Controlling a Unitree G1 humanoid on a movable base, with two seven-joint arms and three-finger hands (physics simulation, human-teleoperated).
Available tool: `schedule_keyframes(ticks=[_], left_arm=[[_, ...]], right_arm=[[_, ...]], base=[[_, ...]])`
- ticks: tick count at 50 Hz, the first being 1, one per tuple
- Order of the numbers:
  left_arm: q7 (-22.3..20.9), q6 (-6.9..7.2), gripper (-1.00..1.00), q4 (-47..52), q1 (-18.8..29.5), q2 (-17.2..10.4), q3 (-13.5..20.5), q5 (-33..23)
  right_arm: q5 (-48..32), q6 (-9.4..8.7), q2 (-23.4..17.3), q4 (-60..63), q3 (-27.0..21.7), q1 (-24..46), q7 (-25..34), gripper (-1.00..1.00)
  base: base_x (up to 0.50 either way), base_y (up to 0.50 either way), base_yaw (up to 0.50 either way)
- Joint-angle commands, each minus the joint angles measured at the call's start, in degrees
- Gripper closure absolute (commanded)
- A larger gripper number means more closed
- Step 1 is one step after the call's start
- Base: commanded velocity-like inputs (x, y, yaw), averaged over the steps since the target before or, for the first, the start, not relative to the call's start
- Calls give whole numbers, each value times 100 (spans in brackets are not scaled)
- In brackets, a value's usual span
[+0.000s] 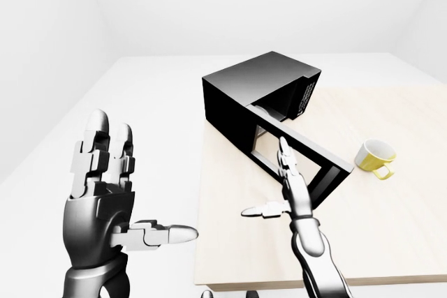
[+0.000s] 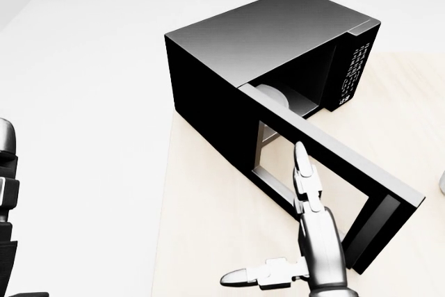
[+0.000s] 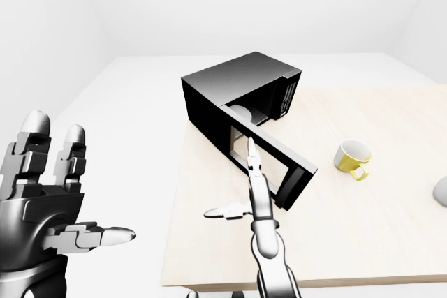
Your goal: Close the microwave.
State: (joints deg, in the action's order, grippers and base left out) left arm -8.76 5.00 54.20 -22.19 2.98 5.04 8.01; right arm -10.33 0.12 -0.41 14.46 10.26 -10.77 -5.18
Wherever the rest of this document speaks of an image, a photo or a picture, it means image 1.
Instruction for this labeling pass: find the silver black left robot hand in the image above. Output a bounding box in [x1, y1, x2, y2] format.
[62, 109, 200, 271]

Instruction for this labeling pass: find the black microwave door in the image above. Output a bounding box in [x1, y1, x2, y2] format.
[245, 103, 355, 211]

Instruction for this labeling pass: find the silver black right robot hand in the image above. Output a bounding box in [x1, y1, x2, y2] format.
[240, 136, 316, 222]

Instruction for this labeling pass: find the yellow white mug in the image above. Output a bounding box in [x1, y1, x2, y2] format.
[354, 139, 397, 181]

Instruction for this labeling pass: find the black microwave body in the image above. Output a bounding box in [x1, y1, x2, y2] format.
[202, 50, 321, 154]

